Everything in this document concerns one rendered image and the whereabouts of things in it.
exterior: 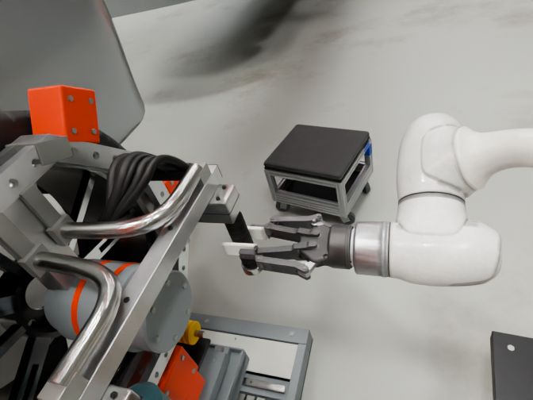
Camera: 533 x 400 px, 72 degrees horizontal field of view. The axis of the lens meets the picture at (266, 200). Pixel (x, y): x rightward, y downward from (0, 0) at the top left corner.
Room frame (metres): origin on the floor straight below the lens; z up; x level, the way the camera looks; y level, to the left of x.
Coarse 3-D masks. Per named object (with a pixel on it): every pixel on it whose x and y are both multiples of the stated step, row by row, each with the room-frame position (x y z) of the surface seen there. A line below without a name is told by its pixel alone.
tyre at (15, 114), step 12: (0, 120) 0.59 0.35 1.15; (12, 120) 0.60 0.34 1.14; (24, 120) 0.61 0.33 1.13; (0, 132) 0.58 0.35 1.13; (12, 132) 0.59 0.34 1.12; (24, 132) 0.60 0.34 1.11; (0, 144) 0.56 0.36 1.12; (108, 144) 0.72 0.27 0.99; (120, 144) 0.75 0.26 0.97; (120, 384) 0.44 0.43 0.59
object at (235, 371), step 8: (216, 344) 0.72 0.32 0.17; (232, 352) 0.68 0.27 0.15; (240, 352) 0.67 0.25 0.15; (232, 360) 0.65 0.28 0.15; (240, 360) 0.64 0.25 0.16; (248, 360) 0.66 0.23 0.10; (232, 368) 0.63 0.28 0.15; (240, 368) 0.62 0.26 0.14; (224, 376) 0.61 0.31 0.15; (232, 376) 0.60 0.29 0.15; (240, 376) 0.60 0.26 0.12; (224, 384) 0.58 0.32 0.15; (232, 384) 0.57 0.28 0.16; (240, 384) 0.59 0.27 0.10; (224, 392) 0.56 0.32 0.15; (232, 392) 0.55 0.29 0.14
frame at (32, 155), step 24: (24, 144) 0.53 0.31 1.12; (48, 144) 0.53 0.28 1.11; (72, 144) 0.56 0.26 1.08; (96, 144) 0.60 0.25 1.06; (0, 168) 0.48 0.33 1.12; (24, 168) 0.49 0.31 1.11; (48, 168) 0.51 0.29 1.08; (96, 168) 0.62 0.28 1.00; (0, 192) 0.45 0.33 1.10; (144, 192) 0.68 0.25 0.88; (168, 192) 0.68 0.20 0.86; (144, 360) 0.46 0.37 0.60; (168, 360) 0.46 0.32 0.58
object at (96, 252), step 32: (64, 192) 0.77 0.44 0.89; (96, 192) 0.72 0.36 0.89; (0, 256) 0.48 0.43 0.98; (96, 256) 0.59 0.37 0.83; (128, 256) 0.68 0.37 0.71; (0, 288) 0.48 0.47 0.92; (0, 320) 0.45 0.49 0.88; (32, 320) 0.48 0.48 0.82; (0, 352) 0.39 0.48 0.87; (32, 352) 0.41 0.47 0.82; (64, 352) 0.44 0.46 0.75; (128, 352) 0.49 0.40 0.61; (32, 384) 0.38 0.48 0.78
